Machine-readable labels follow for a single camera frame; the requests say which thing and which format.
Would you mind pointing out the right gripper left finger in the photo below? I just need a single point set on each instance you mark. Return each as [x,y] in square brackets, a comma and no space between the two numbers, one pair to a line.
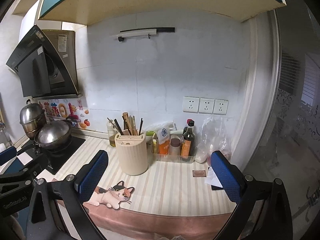
[89,176]

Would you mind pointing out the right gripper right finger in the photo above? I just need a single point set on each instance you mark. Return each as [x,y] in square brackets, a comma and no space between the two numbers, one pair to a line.
[230,177]

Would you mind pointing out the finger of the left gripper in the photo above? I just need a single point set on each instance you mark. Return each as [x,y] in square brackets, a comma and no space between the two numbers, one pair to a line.
[7,155]

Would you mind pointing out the bamboo chopstick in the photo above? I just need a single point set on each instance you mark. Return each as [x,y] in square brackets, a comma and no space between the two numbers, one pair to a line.
[134,125]

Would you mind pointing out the tan wooden chopstick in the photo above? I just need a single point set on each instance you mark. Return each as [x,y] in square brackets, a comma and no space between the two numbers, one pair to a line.
[131,125]

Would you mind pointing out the white paper sheet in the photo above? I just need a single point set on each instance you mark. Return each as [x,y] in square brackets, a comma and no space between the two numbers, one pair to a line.
[211,178]

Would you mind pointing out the black smartphone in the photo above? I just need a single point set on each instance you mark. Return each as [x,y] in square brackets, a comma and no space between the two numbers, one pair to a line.
[216,188]

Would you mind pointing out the white flour bag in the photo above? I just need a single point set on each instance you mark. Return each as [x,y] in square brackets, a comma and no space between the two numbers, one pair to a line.
[201,156]

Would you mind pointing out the black induction cooktop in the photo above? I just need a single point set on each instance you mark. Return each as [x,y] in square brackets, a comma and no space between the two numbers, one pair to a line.
[58,157]

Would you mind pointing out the clear plastic bag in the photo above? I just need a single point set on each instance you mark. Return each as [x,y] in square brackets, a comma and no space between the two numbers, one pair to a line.
[214,137]

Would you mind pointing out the steel wok with lid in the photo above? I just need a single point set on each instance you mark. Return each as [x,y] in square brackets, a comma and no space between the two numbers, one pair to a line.
[54,136]

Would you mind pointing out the clear plastic organizer tray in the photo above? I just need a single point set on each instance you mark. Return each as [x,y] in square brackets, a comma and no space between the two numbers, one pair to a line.
[173,158]

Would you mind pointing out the glass oil dispenser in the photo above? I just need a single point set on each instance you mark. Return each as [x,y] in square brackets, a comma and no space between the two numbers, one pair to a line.
[111,134]

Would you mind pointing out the soy sauce bottle orange label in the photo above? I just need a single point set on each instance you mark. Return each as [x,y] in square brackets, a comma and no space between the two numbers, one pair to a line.
[188,144]

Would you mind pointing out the beige utensil holder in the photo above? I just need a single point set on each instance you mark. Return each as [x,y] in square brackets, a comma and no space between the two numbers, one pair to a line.
[132,153]

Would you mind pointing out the dark bottle red cap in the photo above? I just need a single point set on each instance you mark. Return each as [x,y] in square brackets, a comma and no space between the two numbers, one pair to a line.
[186,126]

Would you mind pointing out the brown lid jar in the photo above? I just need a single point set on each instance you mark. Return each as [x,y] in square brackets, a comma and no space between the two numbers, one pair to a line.
[175,146]

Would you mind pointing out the yellow seasoning box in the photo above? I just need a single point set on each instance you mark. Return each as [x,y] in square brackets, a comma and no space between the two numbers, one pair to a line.
[155,144]

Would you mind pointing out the green vegetable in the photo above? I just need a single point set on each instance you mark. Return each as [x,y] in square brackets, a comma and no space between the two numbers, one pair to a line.
[150,133]

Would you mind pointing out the orange white seasoning bag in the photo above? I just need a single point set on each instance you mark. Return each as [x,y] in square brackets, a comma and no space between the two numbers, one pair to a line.
[163,135]

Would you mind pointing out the black range hood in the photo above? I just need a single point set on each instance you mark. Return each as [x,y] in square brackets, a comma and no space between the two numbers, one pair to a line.
[45,62]

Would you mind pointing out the colourful wall sticker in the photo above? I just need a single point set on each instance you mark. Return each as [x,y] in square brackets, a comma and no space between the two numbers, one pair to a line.
[61,109]

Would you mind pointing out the triple wall socket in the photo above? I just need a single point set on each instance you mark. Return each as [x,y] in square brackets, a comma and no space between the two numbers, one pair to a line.
[204,105]

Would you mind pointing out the wall knife rack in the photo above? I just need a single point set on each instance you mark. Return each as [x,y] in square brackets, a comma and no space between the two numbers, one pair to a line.
[142,32]

